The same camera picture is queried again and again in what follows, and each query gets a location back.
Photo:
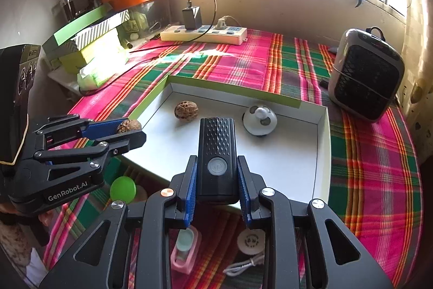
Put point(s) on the black rectangular sensor device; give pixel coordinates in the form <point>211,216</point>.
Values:
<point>218,146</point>

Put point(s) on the pink green plaid cloth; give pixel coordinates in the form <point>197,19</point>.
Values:
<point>372,174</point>

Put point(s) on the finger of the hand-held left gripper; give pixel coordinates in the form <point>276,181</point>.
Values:
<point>101,128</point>
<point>128,141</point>

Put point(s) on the green printed packet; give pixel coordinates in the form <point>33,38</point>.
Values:
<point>135,23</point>

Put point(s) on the white round gadget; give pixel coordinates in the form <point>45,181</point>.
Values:
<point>260,123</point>

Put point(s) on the pale green tissue pack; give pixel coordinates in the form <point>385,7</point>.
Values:
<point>101,70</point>

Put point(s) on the yellow-green box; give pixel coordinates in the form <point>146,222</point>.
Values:
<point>98,50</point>

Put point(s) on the grey portable heater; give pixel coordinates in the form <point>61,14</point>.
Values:
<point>365,75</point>

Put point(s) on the glass pitcher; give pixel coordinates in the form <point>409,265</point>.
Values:
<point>67,6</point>

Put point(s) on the person's left hand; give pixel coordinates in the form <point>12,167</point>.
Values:
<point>47,216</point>

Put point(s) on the white plug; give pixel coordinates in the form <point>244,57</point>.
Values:
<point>223,23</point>

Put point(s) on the pink holder with mint scoop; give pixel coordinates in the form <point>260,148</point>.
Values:
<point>185,250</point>

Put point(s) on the green flat box lid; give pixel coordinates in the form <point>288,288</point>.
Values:
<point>77,25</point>

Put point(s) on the heart print curtain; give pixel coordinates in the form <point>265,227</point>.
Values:
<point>417,38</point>

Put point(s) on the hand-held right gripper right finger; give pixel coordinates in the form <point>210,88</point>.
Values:
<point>244,194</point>

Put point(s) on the person's left forearm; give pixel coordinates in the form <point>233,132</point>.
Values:
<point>13,245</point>

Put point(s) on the striped gift box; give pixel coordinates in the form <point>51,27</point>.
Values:
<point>101,28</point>

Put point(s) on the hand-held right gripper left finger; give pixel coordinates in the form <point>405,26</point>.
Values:
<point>192,194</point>

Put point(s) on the cream power strip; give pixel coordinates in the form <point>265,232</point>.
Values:
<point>203,35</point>

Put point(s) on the green mushroom-shaped hook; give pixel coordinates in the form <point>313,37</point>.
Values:
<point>123,189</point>

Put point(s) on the brown walnut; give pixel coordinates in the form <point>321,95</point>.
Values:
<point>130,125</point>
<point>185,110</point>

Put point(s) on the white box with green rim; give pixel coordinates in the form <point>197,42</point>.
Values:
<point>287,157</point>

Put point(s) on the black charger adapter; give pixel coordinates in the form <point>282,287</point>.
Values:
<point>191,18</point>

